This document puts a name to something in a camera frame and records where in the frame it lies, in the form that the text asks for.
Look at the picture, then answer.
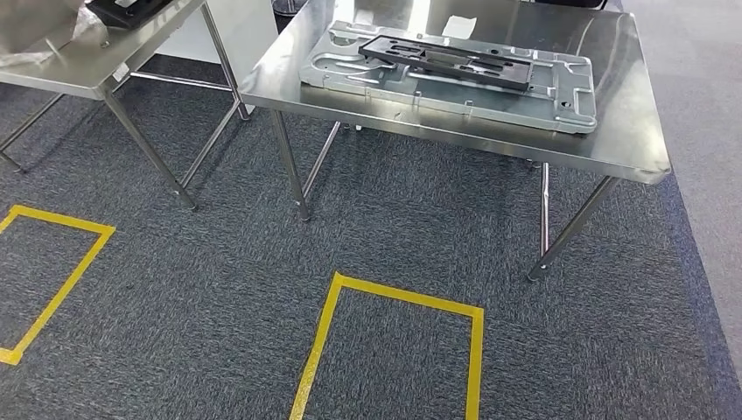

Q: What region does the black plastic mounting plate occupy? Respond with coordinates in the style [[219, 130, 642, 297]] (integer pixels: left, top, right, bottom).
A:
[[358, 34, 535, 93], [85, 0, 175, 30]]

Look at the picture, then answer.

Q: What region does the yellow floor tape square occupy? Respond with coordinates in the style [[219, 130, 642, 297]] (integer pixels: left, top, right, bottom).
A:
[[0, 205, 116, 367]]

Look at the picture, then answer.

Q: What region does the chrome stanchion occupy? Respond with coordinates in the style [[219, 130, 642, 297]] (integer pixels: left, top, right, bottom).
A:
[[272, 0, 308, 18]]

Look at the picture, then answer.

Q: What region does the white cabinet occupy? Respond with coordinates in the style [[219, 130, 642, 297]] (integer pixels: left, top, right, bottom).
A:
[[155, 0, 281, 111]]

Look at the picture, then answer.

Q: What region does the white paper note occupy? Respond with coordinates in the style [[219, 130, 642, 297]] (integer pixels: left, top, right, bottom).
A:
[[441, 15, 479, 40]]

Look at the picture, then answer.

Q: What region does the grey metal fixture plate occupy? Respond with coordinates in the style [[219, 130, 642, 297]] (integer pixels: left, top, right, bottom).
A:
[[298, 20, 599, 136]]

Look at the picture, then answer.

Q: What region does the stainless steel workbench table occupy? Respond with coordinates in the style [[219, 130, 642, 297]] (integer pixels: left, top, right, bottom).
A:
[[238, 0, 674, 284]]

